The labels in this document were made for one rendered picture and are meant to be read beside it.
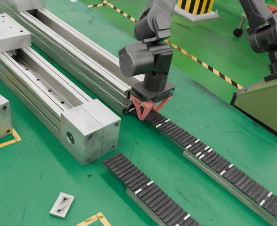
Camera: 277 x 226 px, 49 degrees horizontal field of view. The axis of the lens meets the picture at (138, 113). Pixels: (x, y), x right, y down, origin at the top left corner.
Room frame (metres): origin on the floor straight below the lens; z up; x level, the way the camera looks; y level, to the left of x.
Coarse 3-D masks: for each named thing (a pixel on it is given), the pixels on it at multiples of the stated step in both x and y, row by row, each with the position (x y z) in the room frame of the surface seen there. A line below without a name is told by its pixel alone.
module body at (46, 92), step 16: (0, 64) 0.71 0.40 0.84; (16, 64) 0.69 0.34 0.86; (32, 64) 0.74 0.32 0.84; (48, 64) 0.72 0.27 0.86; (16, 80) 0.65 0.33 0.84; (32, 80) 0.63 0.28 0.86; (48, 80) 0.68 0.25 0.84; (64, 80) 0.65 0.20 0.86; (32, 96) 0.60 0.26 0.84; (48, 96) 0.58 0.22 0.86; (64, 96) 0.63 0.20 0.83; (80, 96) 0.60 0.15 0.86; (32, 112) 0.60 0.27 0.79; (48, 112) 0.55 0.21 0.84; (48, 128) 0.55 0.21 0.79
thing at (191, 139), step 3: (192, 135) 0.59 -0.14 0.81; (186, 138) 0.58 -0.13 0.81; (189, 138) 0.58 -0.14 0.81; (192, 138) 0.59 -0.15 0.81; (195, 138) 0.59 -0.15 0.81; (183, 141) 0.57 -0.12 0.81; (186, 141) 0.57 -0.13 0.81; (189, 141) 0.57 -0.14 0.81; (192, 141) 0.57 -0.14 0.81; (180, 144) 0.56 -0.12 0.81; (183, 144) 0.55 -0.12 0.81; (186, 144) 0.56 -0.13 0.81
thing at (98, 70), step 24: (0, 0) 1.12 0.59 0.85; (24, 24) 1.00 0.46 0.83; (48, 24) 1.03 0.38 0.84; (48, 48) 0.90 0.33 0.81; (72, 48) 0.83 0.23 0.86; (96, 48) 0.86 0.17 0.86; (72, 72) 0.81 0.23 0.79; (96, 72) 0.74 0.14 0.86; (120, 72) 0.78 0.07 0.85; (120, 96) 0.67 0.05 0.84
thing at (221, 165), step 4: (224, 160) 0.53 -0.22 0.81; (216, 164) 0.51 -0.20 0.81; (220, 164) 0.51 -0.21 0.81; (224, 164) 0.51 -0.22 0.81; (228, 164) 0.52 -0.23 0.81; (212, 168) 0.50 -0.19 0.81; (216, 168) 0.50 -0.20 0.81; (220, 168) 0.50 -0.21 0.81; (224, 168) 0.50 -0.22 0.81; (216, 172) 0.49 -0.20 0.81
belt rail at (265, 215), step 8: (184, 152) 0.55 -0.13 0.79; (192, 160) 0.53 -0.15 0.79; (200, 160) 0.52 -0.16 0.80; (200, 168) 0.52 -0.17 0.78; (208, 168) 0.51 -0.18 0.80; (216, 176) 0.50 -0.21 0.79; (224, 184) 0.47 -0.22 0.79; (232, 192) 0.46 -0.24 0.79; (240, 192) 0.45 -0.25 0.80; (240, 200) 0.45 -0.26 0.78; (248, 200) 0.44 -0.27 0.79; (256, 208) 0.42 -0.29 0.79; (264, 216) 0.41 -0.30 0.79; (272, 216) 0.40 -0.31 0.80; (272, 224) 0.40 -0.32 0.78
